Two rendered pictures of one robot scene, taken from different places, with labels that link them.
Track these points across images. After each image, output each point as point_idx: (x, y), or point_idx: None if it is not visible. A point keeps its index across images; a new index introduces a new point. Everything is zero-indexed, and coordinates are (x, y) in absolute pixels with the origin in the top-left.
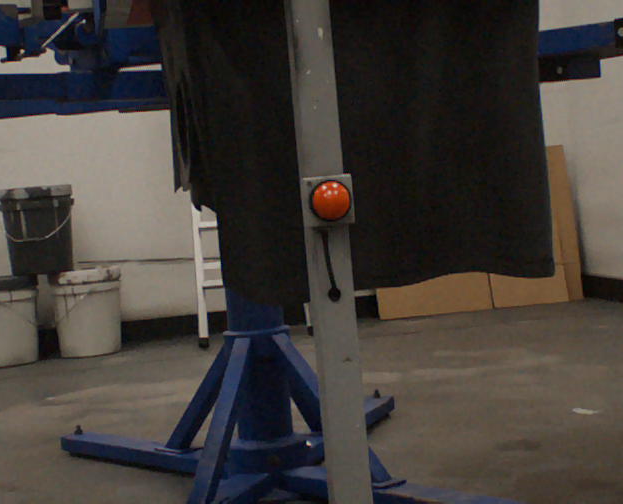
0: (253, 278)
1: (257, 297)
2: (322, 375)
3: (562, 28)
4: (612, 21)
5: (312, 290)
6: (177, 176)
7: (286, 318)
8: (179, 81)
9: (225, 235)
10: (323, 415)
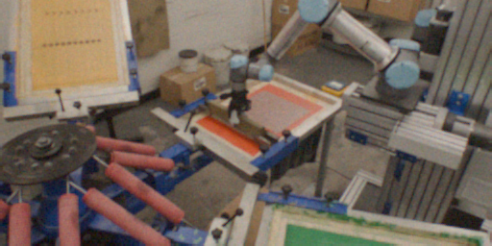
0: (310, 159)
1: (309, 161)
2: (329, 148)
3: (90, 125)
4: (91, 115)
5: (330, 138)
6: (271, 183)
7: None
8: (316, 135)
9: (315, 154)
10: (327, 154)
